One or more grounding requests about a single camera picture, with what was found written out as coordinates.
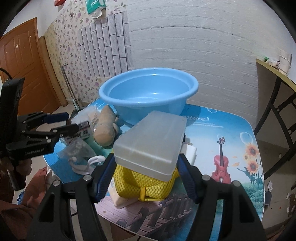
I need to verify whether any clear plastic bag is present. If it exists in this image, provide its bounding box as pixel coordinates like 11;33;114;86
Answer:
58;138;96;162

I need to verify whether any black label packet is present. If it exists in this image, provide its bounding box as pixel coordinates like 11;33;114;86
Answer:
62;121;93;146

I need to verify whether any tan plush toy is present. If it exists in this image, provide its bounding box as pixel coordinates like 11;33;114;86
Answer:
94;105;119;147

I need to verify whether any yellow mesh bag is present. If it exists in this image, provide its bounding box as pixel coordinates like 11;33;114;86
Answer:
113;165;180;202

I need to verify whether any translucent plastic box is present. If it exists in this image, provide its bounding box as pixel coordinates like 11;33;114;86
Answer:
113;111;187;182

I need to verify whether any brown wooden door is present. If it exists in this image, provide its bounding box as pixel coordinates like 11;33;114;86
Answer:
1;18;61;115

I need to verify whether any white power adapter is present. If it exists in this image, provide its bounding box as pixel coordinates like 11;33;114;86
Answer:
180;138;197;165

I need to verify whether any blue plastic basin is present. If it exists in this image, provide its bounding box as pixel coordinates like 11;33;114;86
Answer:
98;68;199;125

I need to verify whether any white paper cup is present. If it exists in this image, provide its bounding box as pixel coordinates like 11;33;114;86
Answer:
279;50;292;76

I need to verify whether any dustpan with metal handle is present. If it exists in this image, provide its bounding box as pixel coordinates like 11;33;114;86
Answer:
60;64;84;118

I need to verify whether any white wall hook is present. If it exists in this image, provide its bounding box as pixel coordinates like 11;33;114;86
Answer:
68;156;106;175

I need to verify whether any red wall box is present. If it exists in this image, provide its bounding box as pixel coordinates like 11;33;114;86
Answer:
54;0;66;6

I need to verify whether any side table black frame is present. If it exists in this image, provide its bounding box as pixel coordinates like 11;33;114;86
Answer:
253;58;296;180

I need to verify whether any green tissue pack on wall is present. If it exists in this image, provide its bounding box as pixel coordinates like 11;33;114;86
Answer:
86;0;106;19

